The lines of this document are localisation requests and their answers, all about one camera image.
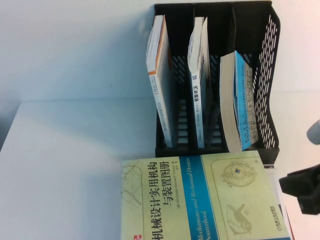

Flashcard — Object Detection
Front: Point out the white book with red stripe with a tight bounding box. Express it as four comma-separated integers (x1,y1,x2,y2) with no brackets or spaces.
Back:
262,164,296,240

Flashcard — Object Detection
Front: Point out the yellow-green mechanisms book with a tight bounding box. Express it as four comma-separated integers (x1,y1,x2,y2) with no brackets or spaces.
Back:
120,149,292,240

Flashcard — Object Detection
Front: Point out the white book with orange spine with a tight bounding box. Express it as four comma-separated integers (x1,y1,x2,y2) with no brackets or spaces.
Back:
146,14,174,148

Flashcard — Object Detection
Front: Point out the black mesh book stand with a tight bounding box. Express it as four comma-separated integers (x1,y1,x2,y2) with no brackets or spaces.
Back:
153,0,280,158

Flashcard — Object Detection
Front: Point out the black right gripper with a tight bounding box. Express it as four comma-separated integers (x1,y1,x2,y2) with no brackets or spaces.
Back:
278,163,320,216

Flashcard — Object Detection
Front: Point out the blue and grey paperback book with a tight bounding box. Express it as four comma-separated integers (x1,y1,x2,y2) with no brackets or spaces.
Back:
219,49,260,154

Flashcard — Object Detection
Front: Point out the white spine dark cover book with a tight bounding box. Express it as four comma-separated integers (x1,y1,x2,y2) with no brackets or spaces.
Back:
187,16,214,149

